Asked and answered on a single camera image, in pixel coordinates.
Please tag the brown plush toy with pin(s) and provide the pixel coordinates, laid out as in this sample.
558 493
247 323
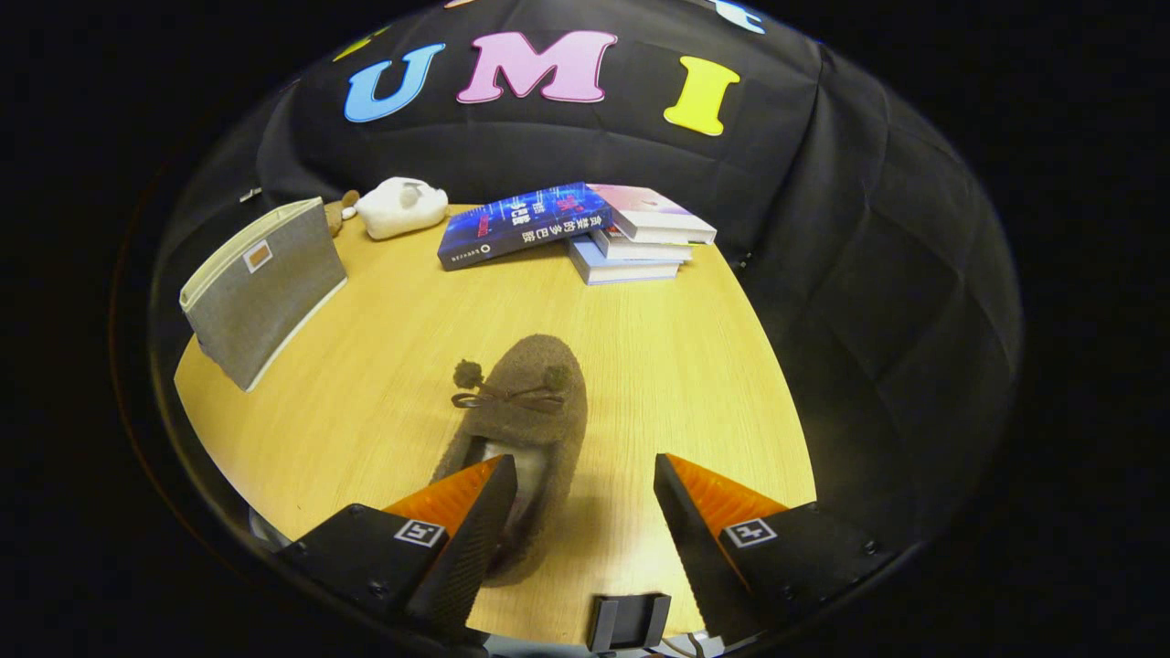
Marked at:
340 215

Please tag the pink cover book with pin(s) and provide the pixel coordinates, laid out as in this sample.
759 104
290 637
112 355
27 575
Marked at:
640 206

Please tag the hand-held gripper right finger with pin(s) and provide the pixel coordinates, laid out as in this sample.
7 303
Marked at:
690 548

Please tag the white book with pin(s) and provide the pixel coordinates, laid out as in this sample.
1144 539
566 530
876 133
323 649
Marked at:
644 249

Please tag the dark blue book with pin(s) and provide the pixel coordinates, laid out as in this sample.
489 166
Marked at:
512 228

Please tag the light blue book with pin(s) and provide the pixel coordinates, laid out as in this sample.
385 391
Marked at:
622 272

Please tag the black backdrop cloth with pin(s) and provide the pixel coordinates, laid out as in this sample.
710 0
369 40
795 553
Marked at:
823 274

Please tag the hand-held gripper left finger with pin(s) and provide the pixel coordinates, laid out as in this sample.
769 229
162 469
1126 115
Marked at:
475 557

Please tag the brown fuzzy shoe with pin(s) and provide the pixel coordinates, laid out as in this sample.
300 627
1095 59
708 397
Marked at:
535 411

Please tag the white plush toy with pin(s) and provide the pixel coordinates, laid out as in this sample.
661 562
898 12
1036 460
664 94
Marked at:
398 208

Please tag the grey fabric storage box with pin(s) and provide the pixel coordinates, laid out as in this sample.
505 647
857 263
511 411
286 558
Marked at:
260 302

